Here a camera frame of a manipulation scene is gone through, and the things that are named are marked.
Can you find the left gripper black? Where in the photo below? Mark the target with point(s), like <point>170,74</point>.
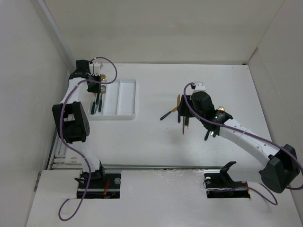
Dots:
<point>96,90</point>

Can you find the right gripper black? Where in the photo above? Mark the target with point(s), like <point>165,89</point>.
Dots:
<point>181,108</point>

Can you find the gold knife green handle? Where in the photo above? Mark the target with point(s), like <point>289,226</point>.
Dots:
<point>168,113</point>
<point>178,103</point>

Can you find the gold spoon green handle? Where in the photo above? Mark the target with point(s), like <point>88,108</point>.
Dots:
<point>92,112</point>
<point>102,77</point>

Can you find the silver spoon thin handle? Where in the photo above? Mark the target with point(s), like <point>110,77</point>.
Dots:
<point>100,97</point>

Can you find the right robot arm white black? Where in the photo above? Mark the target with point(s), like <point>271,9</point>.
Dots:
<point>278,165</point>

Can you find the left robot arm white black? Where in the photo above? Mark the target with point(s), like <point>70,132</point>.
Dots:
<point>93,160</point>

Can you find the white divided utensil tray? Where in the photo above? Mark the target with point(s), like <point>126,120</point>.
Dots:
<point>118,102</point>

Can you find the gold knife green handle upright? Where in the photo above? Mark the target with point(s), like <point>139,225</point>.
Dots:
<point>178,103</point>

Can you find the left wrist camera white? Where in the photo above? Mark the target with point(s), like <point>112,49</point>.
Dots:
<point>95,68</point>

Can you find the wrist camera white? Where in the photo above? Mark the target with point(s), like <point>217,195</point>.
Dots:
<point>95,68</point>
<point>198,86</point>

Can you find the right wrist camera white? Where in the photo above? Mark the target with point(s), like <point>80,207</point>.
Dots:
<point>198,86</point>

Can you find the gold fork green handle right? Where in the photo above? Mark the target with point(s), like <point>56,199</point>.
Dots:
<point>207,135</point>

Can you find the aluminium rail frame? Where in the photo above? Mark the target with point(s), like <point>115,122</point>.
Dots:
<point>70,119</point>

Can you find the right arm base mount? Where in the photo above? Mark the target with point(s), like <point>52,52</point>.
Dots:
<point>219,185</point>

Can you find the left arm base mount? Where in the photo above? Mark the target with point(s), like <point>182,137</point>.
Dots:
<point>103,184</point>

